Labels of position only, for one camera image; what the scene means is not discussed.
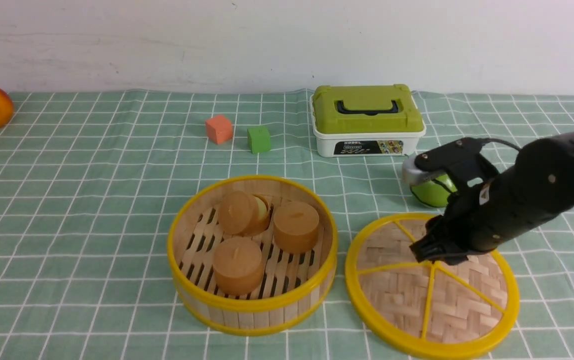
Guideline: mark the green lidded white storage box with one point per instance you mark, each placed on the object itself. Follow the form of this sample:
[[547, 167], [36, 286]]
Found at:
[[366, 121]]

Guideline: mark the brown toy cake back left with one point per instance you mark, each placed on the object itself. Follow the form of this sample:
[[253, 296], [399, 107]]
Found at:
[[243, 214]]

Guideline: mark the bamboo steamer basket yellow rim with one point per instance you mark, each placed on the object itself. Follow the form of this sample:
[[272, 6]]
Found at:
[[293, 287]]

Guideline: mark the woven bamboo steamer lid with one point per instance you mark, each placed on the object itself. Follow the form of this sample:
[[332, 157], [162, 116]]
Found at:
[[429, 310]]

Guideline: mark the green toy watermelon ball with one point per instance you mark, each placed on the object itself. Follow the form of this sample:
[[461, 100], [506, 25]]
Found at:
[[429, 188]]

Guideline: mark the brown toy cake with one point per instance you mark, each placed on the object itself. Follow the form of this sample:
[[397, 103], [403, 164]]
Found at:
[[238, 265], [243, 214], [296, 227]]

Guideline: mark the orange foam cube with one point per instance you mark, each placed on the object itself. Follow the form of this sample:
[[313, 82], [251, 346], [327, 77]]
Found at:
[[219, 129]]

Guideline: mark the brown toy cake back right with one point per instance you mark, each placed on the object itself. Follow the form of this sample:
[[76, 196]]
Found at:
[[296, 227]]

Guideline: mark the brown toy cake front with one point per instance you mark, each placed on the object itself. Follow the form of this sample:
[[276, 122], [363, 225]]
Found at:
[[238, 265]]

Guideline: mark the green foam cube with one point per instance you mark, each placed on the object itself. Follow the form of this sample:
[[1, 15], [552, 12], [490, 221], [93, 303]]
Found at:
[[259, 139]]

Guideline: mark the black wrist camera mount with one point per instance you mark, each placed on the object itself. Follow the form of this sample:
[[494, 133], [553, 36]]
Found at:
[[461, 160]]

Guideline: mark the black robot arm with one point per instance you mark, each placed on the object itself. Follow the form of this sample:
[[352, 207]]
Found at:
[[544, 169]]

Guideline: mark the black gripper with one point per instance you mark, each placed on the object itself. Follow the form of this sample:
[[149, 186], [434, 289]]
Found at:
[[477, 222]]

